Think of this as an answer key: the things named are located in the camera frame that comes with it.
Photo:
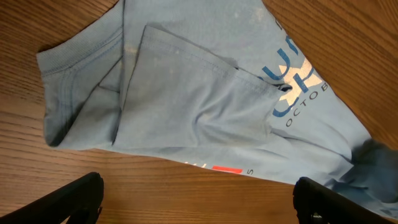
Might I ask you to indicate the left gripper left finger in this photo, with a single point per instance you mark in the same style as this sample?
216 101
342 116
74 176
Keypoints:
78 202

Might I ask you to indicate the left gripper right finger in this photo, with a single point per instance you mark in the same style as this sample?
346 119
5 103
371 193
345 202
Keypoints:
315 203

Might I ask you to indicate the light blue printed t-shirt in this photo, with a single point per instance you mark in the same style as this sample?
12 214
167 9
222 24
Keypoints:
218 84

